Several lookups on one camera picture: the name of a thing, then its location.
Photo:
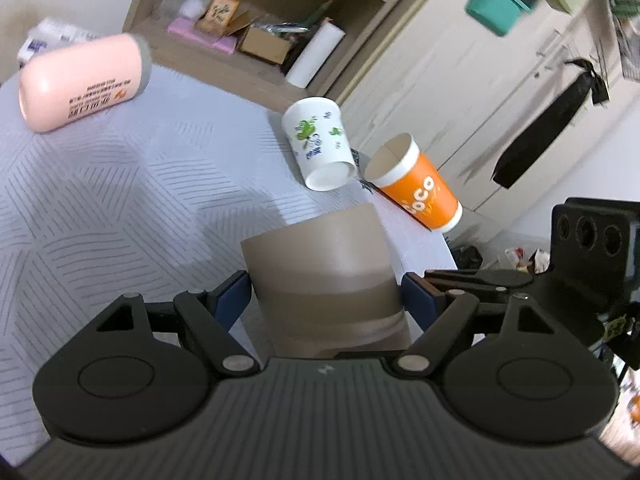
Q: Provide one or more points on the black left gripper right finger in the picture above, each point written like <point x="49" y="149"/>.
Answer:
<point x="518" y="375"/>

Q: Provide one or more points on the wooden wardrobe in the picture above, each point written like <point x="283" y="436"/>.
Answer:
<point x="465" y="94"/>

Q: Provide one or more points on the wooden shelf unit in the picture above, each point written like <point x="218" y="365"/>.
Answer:
<point x="369" y="26"/>

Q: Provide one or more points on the white paper cup green print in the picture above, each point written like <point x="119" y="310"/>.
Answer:
<point x="319" y="143"/>

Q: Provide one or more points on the brown cardboard box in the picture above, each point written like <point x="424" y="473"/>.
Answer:
<point x="264" y="36"/>

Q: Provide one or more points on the light quilted table cloth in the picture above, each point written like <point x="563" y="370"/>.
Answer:
<point x="153" y="196"/>

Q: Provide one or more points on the orange tea box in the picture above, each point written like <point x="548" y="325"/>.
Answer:
<point x="218" y="17"/>

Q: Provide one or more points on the pink tumbler cup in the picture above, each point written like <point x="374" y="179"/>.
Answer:
<point x="70" y="83"/>

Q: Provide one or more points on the white tissue pack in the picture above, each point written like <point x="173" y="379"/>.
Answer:
<point x="51" y="34"/>

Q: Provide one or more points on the pink flat box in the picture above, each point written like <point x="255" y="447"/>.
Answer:
<point x="185" y="29"/>

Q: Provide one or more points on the white paper towel roll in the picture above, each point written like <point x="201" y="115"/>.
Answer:
<point x="315" y="54"/>

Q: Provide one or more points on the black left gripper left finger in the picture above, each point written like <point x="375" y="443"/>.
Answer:
<point x="141" y="369"/>

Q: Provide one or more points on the orange paper cup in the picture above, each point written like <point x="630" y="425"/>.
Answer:
<point x="405" y="175"/>

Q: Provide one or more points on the taupe tumbler cup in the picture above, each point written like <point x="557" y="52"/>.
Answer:
<point x="327" y="285"/>

